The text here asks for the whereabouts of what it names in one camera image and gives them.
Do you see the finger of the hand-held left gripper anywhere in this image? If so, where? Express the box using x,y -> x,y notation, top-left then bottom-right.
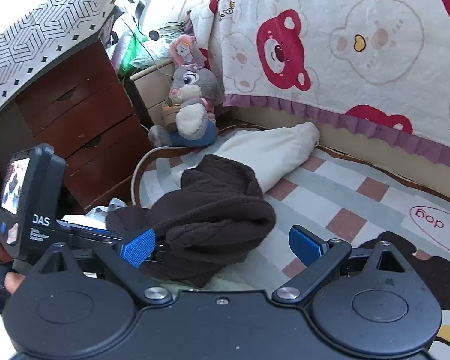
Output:
62,215 -> 136,259

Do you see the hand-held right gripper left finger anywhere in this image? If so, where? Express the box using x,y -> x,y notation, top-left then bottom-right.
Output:
34,227 -> 173,304

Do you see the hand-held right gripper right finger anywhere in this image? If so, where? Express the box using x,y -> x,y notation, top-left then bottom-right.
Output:
272,225 -> 409,304

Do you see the brown knitted sweater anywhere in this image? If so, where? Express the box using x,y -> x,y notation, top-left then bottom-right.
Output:
105,154 -> 277,289

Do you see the checkered dog print rug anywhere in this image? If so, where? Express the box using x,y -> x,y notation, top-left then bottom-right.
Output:
137,125 -> 450,349

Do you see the red-brown wooden drawer cabinet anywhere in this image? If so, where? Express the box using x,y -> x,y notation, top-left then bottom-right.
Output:
15,39 -> 152,211

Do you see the cream folded garment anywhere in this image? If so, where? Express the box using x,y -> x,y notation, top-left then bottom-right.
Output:
172,121 -> 320,192

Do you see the beige bed base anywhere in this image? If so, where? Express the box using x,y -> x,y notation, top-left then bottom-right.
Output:
225,105 -> 450,209

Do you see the beige nightstand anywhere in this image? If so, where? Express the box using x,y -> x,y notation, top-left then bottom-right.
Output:
129,60 -> 181,128

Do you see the geometric patterned tablecloth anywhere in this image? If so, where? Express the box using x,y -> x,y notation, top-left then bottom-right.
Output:
0,0 -> 115,128

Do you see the green plastic bag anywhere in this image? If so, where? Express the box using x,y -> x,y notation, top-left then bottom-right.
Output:
112,13 -> 173,76

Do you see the grey plush rabbit toy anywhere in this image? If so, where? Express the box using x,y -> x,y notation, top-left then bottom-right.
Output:
147,64 -> 226,148

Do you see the bear print bedspread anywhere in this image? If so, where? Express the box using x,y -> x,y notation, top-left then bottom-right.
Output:
187,0 -> 450,175

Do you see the white rounded appliance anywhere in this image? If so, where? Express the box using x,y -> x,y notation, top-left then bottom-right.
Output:
133,0 -> 211,42

